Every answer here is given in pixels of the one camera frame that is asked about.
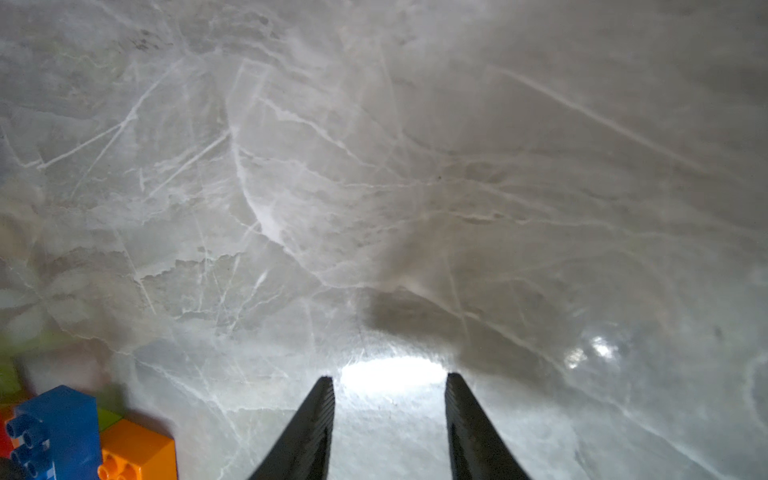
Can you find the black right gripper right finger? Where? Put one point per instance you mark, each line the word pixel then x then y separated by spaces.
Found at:
pixel 476 450

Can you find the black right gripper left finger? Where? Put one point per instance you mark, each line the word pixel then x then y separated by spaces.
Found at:
pixel 303 449

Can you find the orange upturned lego brick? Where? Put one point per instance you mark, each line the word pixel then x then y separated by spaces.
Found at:
pixel 131 451

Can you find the dark blue upturned lego brick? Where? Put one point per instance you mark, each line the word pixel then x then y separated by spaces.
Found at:
pixel 58 434

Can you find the lime green lego brick front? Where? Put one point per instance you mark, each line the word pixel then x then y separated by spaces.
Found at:
pixel 107 418

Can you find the red lego brick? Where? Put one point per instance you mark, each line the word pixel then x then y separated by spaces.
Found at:
pixel 7 443

